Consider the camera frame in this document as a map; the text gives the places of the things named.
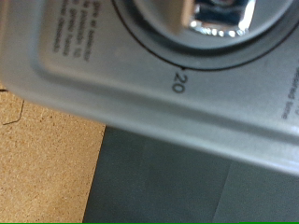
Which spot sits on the silver oven knob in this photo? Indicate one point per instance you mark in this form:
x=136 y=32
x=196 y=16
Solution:
x=174 y=42

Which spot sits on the silver toaster oven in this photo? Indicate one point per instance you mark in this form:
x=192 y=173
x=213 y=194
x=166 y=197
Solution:
x=93 y=77

